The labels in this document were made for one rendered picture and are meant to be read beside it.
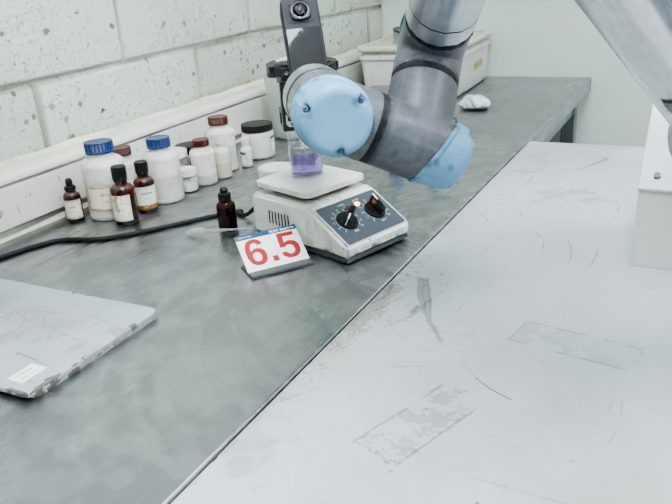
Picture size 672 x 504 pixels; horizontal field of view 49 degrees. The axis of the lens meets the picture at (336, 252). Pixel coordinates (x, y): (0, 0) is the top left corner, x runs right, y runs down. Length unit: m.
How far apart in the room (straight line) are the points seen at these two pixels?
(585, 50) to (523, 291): 1.54
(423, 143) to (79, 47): 0.83
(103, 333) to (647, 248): 0.66
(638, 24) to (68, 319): 0.68
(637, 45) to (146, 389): 0.54
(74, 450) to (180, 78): 1.07
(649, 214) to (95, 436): 0.68
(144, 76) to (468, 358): 1.00
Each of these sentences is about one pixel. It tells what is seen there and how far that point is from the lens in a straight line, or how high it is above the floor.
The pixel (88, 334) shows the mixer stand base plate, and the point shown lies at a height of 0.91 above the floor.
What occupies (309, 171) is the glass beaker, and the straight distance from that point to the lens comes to 1.08.
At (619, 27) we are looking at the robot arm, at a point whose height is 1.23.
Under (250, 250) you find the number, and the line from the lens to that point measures 1.00.
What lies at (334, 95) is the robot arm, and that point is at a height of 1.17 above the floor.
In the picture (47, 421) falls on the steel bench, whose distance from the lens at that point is 0.76.
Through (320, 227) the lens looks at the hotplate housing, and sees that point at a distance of 1.00.
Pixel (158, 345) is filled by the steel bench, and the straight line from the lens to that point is 0.85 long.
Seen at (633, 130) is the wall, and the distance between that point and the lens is 2.40.
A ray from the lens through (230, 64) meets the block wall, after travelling 1.79.
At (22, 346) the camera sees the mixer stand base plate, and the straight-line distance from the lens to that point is 0.89.
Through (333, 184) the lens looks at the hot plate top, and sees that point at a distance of 1.05.
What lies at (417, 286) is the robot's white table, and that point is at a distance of 0.92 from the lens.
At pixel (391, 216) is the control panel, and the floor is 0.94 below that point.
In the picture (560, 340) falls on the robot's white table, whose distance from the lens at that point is 0.81.
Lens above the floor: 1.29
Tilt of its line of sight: 22 degrees down
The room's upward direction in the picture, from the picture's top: 4 degrees counter-clockwise
